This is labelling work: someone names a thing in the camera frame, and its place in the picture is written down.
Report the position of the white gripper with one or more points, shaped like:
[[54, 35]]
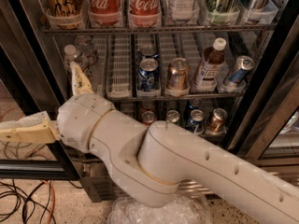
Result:
[[78, 120]]

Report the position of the clear water bottle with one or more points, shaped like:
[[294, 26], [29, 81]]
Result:
[[71, 54], [85, 44]]

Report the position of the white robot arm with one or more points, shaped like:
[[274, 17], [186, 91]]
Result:
[[149, 162]]

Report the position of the left glass fridge door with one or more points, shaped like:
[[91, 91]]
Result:
[[33, 73]]

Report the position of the glass fridge door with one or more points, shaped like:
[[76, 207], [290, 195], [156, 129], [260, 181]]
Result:
[[260, 138], [33, 73]]

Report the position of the empty white shelf tray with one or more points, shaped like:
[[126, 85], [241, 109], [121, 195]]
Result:
[[119, 67]]

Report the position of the stainless fridge base grille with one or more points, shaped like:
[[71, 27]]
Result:
[[99, 186]]

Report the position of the green can bottom shelf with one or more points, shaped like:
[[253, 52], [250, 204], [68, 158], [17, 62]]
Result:
[[173, 116]]

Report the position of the copper can middle shelf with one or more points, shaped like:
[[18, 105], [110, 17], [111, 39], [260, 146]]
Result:
[[177, 74]]

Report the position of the copper can shelf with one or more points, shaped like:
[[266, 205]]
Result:
[[216, 120], [177, 74]]

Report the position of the blue can bottom shelf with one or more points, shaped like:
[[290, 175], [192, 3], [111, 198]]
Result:
[[195, 122]]

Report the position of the brown tea bottle white cap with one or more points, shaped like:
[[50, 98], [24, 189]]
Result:
[[212, 61]]

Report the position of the copper can bottom shelf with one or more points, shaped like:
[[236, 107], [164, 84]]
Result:
[[216, 120]]

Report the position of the white label bottle top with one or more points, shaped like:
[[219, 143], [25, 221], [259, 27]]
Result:
[[181, 10]]

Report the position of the right glass fridge door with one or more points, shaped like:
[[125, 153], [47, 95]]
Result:
[[260, 138]]

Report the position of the rear red can bottom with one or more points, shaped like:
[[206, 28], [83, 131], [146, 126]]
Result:
[[147, 106]]

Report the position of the red Coca-Cola can bottom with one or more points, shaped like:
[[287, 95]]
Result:
[[148, 118]]

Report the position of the front blue Pepsi can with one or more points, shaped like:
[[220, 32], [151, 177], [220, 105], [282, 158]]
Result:
[[148, 75]]

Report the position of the blue pepsi can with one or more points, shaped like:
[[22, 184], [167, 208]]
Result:
[[148, 51], [148, 75]]

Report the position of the rear blue Pepsi can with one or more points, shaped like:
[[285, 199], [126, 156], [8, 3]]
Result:
[[148, 51]]

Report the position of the left Coca-Cola can top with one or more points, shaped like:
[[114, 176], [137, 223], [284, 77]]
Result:
[[105, 12]]

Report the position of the rear blue can bottom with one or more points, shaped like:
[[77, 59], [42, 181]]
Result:
[[194, 103]]

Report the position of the right Coca-Cola can top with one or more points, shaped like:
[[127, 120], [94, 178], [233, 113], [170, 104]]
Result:
[[144, 0]]

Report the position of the clear plastic bag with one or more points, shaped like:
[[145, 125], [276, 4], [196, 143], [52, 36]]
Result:
[[184, 208]]

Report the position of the tilted blue silver can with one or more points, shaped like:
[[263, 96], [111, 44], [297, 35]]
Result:
[[243, 65]]

